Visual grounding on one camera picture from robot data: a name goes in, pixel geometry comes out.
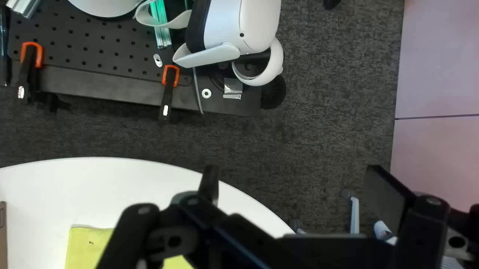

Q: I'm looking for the black perforated base platform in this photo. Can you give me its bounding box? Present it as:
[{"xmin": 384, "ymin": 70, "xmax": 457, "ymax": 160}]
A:
[{"xmin": 0, "ymin": 0, "xmax": 267, "ymax": 118}]

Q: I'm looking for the yellow towel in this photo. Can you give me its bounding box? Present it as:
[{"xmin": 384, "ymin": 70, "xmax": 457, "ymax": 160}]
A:
[{"xmin": 65, "ymin": 224, "xmax": 197, "ymax": 269}]

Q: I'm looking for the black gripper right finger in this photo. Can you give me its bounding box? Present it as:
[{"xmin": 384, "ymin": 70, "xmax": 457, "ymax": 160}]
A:
[{"xmin": 364, "ymin": 164, "xmax": 479, "ymax": 269}]

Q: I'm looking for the white VR headset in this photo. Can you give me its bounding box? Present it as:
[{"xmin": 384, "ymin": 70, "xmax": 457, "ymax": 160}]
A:
[{"xmin": 134, "ymin": 0, "xmax": 284, "ymax": 70}]

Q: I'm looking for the teal translucent plastic piece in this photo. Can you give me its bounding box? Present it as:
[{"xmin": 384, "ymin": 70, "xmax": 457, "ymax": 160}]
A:
[{"xmin": 149, "ymin": 0, "xmax": 174, "ymax": 49}]

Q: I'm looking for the small metal bracket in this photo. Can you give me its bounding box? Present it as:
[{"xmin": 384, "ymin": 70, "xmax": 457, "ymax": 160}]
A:
[{"xmin": 222, "ymin": 78, "xmax": 246, "ymax": 100}]

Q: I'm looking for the white VR controller ring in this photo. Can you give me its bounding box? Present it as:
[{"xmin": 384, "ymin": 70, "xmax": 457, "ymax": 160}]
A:
[{"xmin": 231, "ymin": 37, "xmax": 287, "ymax": 88}]

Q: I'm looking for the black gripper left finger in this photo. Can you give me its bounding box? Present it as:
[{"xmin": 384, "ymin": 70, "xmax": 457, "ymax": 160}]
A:
[{"xmin": 96, "ymin": 164, "xmax": 282, "ymax": 269}]

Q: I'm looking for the orange black clamp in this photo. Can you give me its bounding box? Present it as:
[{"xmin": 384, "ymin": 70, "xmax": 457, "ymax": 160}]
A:
[
  {"xmin": 158, "ymin": 64, "xmax": 183, "ymax": 121},
  {"xmin": 14, "ymin": 40, "xmax": 46, "ymax": 105}
]

